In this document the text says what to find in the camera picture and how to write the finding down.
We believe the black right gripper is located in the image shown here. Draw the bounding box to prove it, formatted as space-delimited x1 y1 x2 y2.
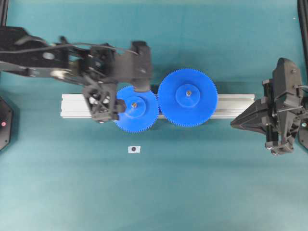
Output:
230 77 304 156

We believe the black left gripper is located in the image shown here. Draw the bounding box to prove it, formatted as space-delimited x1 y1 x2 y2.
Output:
68 43 151 123

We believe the small blue plastic gear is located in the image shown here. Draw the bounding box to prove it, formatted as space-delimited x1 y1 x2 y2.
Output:
114 86 159 133

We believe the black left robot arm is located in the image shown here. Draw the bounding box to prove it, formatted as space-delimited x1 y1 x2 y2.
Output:
0 26 152 122

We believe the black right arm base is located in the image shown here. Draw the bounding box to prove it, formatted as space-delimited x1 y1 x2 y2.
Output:
298 114 308 149

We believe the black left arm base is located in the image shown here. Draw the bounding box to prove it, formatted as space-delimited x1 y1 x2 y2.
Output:
0 98 13 150

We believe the large blue plastic gear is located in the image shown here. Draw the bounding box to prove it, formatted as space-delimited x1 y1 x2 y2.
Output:
157 68 218 127

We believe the white marker sticker black dot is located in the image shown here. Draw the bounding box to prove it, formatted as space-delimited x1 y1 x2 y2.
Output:
128 146 141 154

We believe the black wrist camera on left gripper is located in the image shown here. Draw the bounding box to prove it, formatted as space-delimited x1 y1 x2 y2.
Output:
115 40 154 84

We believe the black wrist camera on gripper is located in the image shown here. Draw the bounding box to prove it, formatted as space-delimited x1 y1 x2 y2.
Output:
115 40 154 84
272 58 303 101

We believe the silver aluminium extrusion rail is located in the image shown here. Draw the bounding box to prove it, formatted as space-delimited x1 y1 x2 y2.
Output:
60 94 255 119

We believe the black wrist camera on right gripper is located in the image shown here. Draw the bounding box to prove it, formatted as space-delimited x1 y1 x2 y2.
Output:
272 58 303 101

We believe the black frame post top right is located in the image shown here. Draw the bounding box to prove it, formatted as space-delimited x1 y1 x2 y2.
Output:
297 0 308 65

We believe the black frame post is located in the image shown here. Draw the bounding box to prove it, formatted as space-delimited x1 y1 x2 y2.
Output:
297 0 308 65
0 0 9 26

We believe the black frame post top left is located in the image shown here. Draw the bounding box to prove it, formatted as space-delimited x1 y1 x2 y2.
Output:
0 0 9 26

